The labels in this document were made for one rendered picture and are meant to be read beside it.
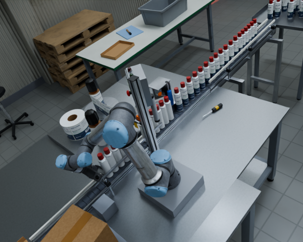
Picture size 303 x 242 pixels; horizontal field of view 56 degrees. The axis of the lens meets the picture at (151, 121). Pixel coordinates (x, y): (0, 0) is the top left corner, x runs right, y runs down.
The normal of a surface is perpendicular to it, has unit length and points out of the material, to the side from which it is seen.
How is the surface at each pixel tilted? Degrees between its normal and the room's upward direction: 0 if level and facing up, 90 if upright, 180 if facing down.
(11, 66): 90
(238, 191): 0
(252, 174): 0
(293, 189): 0
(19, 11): 90
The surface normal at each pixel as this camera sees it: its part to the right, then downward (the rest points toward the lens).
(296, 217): -0.21, -0.73
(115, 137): -0.26, 0.59
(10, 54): 0.71, 0.34
